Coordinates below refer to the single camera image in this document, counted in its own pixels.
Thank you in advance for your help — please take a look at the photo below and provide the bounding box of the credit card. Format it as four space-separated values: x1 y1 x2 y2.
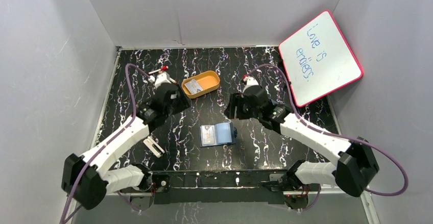
200 125 216 147

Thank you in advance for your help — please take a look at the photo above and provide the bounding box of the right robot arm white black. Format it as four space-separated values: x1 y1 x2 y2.
224 85 379 197

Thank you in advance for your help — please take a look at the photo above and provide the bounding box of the red capped marker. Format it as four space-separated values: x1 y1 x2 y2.
148 66 168 75

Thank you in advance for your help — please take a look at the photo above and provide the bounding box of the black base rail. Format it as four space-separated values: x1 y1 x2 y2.
118 170 325 213

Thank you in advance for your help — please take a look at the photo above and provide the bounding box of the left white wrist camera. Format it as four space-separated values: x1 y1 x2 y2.
149 71 172 88

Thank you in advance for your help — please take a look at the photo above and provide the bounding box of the white eraser block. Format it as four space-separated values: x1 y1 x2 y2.
143 136 165 158

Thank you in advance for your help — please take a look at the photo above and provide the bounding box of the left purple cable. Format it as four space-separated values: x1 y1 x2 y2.
59 63 153 224

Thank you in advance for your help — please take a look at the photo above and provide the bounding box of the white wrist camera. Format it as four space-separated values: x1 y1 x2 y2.
242 75 259 94
149 71 172 88

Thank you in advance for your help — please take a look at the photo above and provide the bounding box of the orange oval tray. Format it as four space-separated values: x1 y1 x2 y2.
181 70 220 99

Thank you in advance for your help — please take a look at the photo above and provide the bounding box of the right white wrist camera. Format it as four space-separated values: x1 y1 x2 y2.
242 75 259 94

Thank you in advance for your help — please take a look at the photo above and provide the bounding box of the purple cable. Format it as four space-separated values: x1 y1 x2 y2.
59 63 153 224
247 63 410 212

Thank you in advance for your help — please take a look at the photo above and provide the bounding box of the blue leather card holder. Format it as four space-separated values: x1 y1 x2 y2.
199 122 237 147

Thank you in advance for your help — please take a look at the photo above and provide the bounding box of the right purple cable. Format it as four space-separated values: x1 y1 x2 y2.
247 63 410 212

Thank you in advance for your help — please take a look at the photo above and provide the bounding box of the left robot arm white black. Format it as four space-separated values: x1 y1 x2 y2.
61 82 190 210

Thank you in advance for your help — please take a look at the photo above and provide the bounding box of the pink framed whiteboard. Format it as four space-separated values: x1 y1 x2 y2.
278 10 364 107

